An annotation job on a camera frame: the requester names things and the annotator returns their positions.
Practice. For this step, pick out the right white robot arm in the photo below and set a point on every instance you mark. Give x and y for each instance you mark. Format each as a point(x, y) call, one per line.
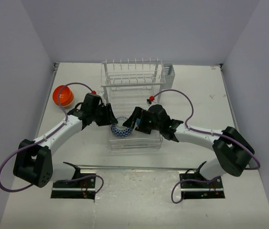
point(233, 152)

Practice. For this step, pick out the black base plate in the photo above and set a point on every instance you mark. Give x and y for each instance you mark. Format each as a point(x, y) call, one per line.
point(83, 189)
point(195, 190)

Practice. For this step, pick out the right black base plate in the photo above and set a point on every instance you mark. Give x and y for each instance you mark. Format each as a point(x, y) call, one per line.
point(195, 190)

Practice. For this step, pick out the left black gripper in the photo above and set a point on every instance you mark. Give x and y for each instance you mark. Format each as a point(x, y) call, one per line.
point(109, 118)

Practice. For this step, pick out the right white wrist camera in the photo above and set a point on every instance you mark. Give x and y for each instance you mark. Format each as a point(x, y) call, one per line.
point(150, 100)

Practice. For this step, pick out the blue patterned bowl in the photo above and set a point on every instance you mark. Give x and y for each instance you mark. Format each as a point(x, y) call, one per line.
point(119, 130)

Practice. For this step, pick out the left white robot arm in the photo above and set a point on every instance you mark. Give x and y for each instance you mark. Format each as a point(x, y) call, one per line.
point(34, 160)

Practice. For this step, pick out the teal bowl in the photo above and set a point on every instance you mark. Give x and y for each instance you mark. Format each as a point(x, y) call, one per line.
point(139, 121)

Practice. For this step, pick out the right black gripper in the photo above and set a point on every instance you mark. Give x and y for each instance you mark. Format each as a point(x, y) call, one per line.
point(131, 122)

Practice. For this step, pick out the grey cutlery holder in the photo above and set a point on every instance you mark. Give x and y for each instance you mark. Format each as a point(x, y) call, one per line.
point(169, 75)

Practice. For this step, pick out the white wire dish rack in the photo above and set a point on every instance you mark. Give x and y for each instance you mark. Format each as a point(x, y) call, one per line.
point(127, 84)

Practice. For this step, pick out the orange bowl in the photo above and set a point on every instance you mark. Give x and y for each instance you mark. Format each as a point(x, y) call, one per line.
point(65, 90)
point(66, 100)

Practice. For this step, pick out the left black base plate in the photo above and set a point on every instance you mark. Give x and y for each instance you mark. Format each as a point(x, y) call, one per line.
point(83, 189)

